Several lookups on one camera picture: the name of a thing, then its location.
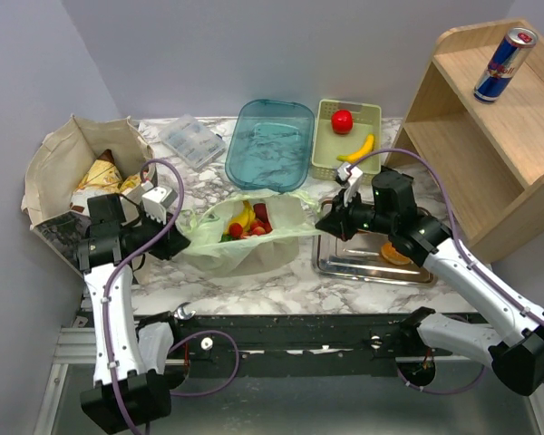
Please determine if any glazed donut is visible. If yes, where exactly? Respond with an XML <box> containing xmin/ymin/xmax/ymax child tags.
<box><xmin>380</xmin><ymin>242</ymin><xmax>412</xmax><ymax>266</ymax></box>

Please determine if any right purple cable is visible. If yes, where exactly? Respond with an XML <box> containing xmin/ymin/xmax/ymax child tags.
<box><xmin>346</xmin><ymin>148</ymin><xmax>544</xmax><ymax>387</ymax></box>

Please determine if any purple cable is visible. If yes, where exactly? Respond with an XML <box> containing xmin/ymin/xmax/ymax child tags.
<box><xmin>346</xmin><ymin>148</ymin><xmax>544</xmax><ymax>387</ymax></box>
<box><xmin>102</xmin><ymin>158</ymin><xmax>185</xmax><ymax>435</ymax></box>

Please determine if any red bull can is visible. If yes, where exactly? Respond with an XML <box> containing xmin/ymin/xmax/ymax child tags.
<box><xmin>473</xmin><ymin>27</ymin><xmax>539</xmax><ymax>103</ymax></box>

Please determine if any pale green plastic basket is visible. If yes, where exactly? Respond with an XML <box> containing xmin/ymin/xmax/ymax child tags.
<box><xmin>308</xmin><ymin>99</ymin><xmax>382</xmax><ymax>180</ymax></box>

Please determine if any green plastic grocery bag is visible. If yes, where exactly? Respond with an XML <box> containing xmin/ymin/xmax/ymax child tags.
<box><xmin>179</xmin><ymin>189</ymin><xmax>320</xmax><ymax>277</ymax></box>

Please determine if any wooden shelf unit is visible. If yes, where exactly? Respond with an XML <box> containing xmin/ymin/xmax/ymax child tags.
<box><xmin>393</xmin><ymin>19</ymin><xmax>544</xmax><ymax>262</ymax></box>

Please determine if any metal tray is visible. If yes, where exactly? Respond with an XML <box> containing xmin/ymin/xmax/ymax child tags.
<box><xmin>312</xmin><ymin>232</ymin><xmax>437</xmax><ymax>286</ymax></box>

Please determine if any beige canvas tote bag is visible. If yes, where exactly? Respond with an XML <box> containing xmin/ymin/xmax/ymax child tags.
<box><xmin>21</xmin><ymin>116</ymin><xmax>154</xmax><ymax>273</ymax></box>

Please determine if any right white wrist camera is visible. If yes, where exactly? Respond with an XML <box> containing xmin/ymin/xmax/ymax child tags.
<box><xmin>336</xmin><ymin>162</ymin><xmax>364</xmax><ymax>206</ymax></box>

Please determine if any red apple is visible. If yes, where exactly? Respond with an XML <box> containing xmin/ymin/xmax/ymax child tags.
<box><xmin>331</xmin><ymin>110</ymin><xmax>354</xmax><ymax>135</ymax></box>

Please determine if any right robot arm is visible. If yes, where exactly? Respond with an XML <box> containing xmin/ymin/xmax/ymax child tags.
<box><xmin>316</xmin><ymin>164</ymin><xmax>544</xmax><ymax>396</ymax></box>

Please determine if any teal transparent plastic container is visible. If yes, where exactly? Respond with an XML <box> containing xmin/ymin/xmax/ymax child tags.
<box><xmin>225</xmin><ymin>99</ymin><xmax>315</xmax><ymax>193</ymax></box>

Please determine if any mixed toy fruit in bag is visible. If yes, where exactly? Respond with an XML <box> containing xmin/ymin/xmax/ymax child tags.
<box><xmin>220</xmin><ymin>200</ymin><xmax>273</xmax><ymax>242</ymax></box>

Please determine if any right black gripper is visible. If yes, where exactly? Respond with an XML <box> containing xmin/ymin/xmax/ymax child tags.
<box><xmin>318</xmin><ymin>185</ymin><xmax>396</xmax><ymax>241</ymax></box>

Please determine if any yellow banana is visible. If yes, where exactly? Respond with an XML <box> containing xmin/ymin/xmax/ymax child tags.
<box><xmin>336</xmin><ymin>133</ymin><xmax>375</xmax><ymax>164</ymax></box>

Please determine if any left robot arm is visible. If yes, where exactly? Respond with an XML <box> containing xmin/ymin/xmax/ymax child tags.
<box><xmin>76</xmin><ymin>187</ymin><xmax>189</xmax><ymax>434</ymax></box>

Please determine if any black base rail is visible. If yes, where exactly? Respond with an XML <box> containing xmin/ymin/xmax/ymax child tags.
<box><xmin>131</xmin><ymin>312</ymin><xmax>454</xmax><ymax>378</ymax></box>

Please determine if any clear plastic compartment box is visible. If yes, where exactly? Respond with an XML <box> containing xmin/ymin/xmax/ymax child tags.
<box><xmin>158</xmin><ymin>115</ymin><xmax>226</xmax><ymax>171</ymax></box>

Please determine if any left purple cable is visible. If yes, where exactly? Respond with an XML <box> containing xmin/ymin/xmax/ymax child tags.
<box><xmin>102</xmin><ymin>158</ymin><xmax>185</xmax><ymax>435</ymax></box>

